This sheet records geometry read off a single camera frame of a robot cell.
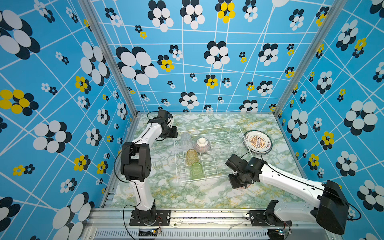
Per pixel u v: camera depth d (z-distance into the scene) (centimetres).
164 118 77
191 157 84
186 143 97
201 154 95
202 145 94
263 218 73
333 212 39
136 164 51
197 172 85
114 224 74
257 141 99
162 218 73
